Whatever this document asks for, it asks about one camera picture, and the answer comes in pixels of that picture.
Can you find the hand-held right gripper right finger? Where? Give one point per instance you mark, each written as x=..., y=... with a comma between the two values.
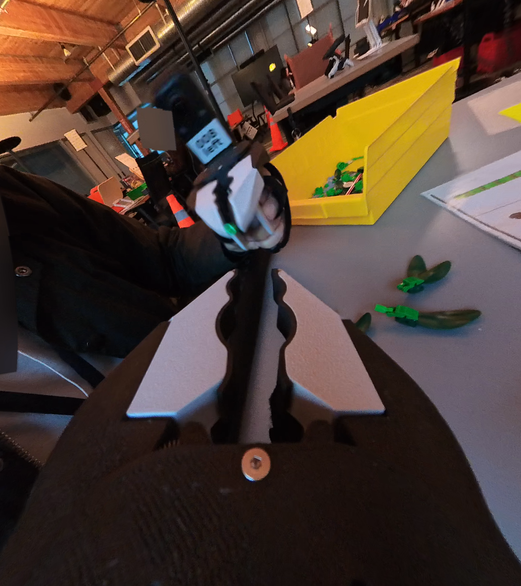
x=329, y=366

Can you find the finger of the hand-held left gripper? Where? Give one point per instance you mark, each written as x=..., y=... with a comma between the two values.
x=210, y=206
x=246, y=192

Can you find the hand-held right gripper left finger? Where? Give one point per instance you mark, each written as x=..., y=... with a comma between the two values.
x=182, y=366

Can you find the green toy branch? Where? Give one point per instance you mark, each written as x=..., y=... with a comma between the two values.
x=230, y=229

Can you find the green toy leaf pair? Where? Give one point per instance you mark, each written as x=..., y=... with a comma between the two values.
x=425, y=274
x=439, y=318

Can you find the yellow plastic bin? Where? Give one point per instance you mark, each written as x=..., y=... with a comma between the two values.
x=402, y=123

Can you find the person's left forearm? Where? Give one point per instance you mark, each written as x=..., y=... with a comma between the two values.
x=104, y=238

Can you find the grey desk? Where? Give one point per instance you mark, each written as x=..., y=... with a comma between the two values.
x=471, y=389

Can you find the person's left hand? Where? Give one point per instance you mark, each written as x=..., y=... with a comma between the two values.
x=269, y=215

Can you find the orange traffic cone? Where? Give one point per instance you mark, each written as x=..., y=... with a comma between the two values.
x=276, y=132
x=179, y=213

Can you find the dark green toy leaf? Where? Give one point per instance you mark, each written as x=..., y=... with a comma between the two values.
x=364, y=323

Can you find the black floor lamp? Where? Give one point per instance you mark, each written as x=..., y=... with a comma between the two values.
x=192, y=50
x=4, y=145

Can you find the dark computer monitor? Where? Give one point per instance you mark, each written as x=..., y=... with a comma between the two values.
x=256, y=73

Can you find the pile of green toy pieces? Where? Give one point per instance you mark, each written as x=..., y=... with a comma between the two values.
x=338, y=181

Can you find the orange bin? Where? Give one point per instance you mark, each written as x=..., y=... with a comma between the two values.
x=104, y=192

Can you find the person's dark jacket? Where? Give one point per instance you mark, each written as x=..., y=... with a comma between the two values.
x=82, y=311

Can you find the person's pale shirt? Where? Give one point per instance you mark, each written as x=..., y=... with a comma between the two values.
x=36, y=380

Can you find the grey background table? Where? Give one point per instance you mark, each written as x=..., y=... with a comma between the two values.
x=370, y=59

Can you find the open building booklet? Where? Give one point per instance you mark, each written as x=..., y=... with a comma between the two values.
x=494, y=201

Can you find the red container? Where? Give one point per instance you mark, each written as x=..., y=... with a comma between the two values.
x=448, y=58
x=508, y=45

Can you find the metal air duct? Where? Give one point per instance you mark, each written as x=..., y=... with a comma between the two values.
x=187, y=32

